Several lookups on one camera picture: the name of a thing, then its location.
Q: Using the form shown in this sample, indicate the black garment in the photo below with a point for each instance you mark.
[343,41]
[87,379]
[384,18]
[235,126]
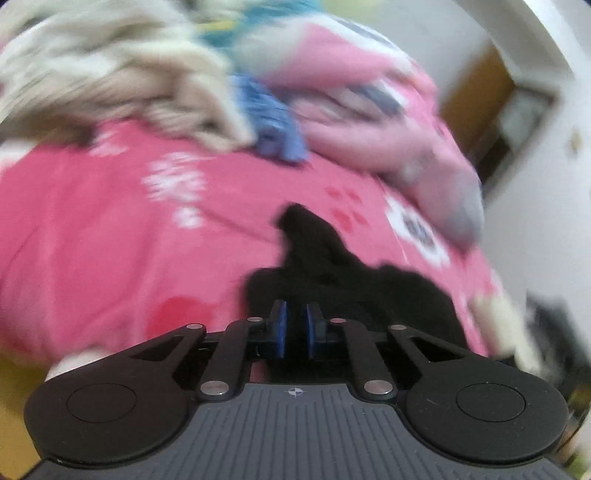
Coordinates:
[323,263]

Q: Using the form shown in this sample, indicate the beige checked blanket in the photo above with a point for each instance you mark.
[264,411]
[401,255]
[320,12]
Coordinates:
[115,69]

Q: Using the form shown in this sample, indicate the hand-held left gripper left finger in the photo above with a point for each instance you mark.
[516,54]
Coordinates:
[279,332]

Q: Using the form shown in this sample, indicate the pink floral bed blanket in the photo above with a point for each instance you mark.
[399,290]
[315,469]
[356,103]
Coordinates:
[92,230]

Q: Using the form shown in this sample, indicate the blue cloth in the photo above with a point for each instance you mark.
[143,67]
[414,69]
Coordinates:
[272,120]

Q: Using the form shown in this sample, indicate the pink patterned quilt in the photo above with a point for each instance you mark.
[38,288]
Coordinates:
[346,106]

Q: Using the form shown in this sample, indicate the wooden framed mirror cabinet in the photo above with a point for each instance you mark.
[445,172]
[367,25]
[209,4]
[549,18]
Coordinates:
[480,101]

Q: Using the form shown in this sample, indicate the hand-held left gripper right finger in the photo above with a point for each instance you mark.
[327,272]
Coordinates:
[311,332]

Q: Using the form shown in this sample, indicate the cream fluffy cloth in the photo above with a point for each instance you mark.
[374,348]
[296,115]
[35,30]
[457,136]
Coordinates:
[503,323]

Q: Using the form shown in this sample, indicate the teal printed quilt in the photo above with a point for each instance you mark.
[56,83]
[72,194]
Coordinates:
[258,23]

